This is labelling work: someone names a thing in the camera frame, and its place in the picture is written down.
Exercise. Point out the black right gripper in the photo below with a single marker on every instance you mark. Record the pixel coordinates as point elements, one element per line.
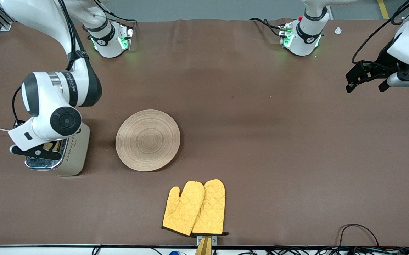
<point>54,143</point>

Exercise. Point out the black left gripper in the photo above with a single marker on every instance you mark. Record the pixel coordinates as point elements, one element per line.
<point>382,64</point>

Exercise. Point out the round wooden plate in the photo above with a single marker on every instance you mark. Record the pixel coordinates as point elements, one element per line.
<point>147,140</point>

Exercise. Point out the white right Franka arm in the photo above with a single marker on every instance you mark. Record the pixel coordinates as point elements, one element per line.
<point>48,95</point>

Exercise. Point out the beige chrome two-slot toaster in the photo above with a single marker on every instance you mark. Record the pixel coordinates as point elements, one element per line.
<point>77,156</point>

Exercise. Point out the small white paper scrap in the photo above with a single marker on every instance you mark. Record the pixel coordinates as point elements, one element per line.
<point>338,30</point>

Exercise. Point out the brown table cover mat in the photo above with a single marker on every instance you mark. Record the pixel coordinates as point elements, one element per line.
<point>247,124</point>

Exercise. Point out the yellow quilted oven mitt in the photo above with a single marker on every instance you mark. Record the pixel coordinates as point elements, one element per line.
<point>211,209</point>
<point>183,209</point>

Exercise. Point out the wooden stick with metal bracket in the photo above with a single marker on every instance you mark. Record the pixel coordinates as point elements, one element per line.
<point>204,246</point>

